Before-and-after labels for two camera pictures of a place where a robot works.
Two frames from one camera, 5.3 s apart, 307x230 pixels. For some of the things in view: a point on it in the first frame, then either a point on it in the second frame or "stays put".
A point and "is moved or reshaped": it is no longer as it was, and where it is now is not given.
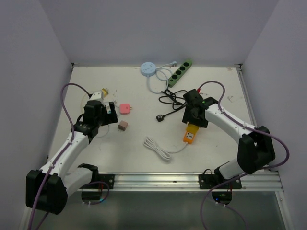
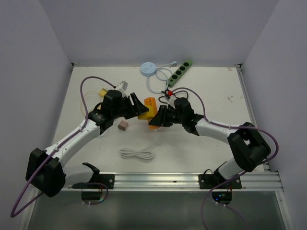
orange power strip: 189,137 -> 152,101
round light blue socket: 148,68 stays put
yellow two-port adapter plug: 105,92 stays put
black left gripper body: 103,119 -> 126,109
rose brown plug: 122,125 stays put
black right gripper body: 189,116 -> 169,116
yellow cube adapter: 192,128 is moved or reshaped
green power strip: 185,66 stays put
